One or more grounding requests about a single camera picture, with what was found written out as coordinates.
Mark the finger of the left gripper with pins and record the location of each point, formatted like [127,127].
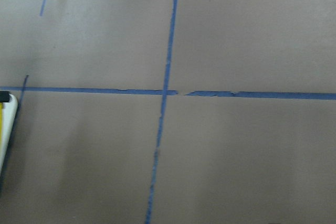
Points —
[5,96]

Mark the white rectangular plate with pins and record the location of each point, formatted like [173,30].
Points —
[8,113]

